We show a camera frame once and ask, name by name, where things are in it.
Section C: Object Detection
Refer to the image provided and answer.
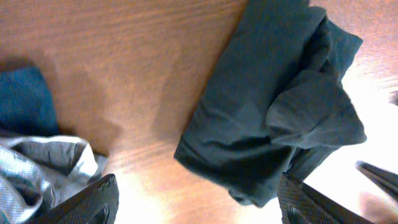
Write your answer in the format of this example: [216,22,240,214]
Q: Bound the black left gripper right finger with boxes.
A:
[277,174,372,224]

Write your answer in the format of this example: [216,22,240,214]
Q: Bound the grey folded shorts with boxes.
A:
[1,130,108,223]

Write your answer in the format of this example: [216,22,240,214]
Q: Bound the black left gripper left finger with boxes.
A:
[27,174,119,224]

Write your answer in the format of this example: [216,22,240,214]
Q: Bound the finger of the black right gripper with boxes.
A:
[356,161,397,202]

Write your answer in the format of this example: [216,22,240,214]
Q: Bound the navy blue folded garment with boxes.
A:
[1,67,60,136]

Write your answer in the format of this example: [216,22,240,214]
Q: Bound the dark green Nike t-shirt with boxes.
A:
[174,0,366,207]

